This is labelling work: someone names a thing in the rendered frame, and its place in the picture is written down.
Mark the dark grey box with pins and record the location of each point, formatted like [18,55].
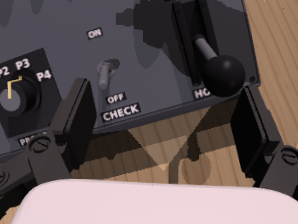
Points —
[148,60]

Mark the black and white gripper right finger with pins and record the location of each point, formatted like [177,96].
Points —
[261,154]

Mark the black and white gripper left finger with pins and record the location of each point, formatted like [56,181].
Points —
[52,155]

